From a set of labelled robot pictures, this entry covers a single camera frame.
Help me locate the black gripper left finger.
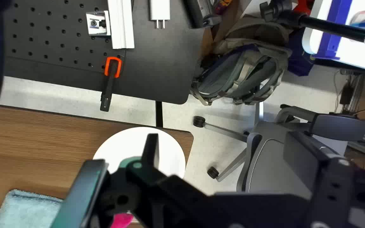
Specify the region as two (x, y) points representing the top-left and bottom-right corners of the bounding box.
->
(50, 158), (109, 228)

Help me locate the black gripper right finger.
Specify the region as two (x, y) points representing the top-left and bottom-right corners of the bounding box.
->
(283, 130), (356, 228)

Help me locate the pink and green tulip plush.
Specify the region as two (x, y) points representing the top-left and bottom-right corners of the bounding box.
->
(110, 155), (145, 228)

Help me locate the light blue folded towel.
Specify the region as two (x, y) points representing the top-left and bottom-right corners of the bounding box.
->
(0, 187), (66, 228)

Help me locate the white round bowl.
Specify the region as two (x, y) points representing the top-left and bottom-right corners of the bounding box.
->
(91, 125), (188, 178)

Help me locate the grey office chair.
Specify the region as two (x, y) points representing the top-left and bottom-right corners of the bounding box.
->
(191, 102), (365, 200)

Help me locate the black table leg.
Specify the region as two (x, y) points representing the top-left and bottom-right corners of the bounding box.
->
(153, 100), (165, 127)

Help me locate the orange and black bar clamp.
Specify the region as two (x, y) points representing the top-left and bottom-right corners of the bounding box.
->
(99, 54), (124, 112)

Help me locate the black perforated breadboard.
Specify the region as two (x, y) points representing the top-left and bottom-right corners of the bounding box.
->
(3, 0), (205, 105)

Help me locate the grey green backpack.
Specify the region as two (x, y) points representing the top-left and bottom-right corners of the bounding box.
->
(190, 16), (295, 107)

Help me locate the blue plastic object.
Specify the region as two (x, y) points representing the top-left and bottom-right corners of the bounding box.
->
(287, 0), (354, 77)

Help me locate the short white aluminium profile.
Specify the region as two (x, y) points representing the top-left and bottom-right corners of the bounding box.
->
(148, 0), (171, 30)

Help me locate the black camera stand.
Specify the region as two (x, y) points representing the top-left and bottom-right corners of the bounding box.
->
(259, 1), (365, 44)

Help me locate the small metal corner bracket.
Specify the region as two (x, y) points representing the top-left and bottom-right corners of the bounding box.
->
(85, 10), (113, 38)

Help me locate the long aluminium extrusion rail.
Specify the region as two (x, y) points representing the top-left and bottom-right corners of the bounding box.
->
(105, 0), (137, 50)

